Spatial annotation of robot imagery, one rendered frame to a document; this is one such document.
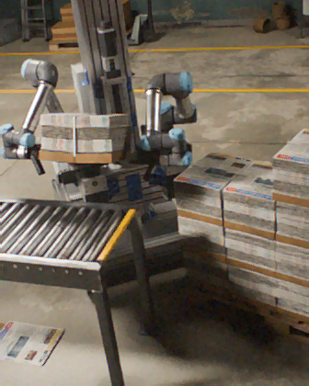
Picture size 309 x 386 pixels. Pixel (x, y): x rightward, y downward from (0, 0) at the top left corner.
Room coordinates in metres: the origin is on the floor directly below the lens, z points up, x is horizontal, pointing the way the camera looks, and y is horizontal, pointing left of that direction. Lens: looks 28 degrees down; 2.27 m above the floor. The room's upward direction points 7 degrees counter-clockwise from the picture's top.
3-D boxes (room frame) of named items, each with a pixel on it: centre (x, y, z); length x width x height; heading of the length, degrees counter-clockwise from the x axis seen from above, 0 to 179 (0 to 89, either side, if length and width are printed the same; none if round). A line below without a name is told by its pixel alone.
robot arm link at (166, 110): (3.33, -0.10, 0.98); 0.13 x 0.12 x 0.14; 82
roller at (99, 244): (2.38, 0.27, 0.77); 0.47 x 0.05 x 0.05; 159
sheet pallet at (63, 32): (9.35, 0.66, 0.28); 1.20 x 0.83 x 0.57; 69
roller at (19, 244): (2.52, 0.64, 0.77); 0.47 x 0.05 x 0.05; 159
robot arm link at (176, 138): (2.66, -0.12, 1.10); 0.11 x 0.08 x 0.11; 82
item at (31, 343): (2.61, 0.85, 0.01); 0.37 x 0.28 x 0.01; 69
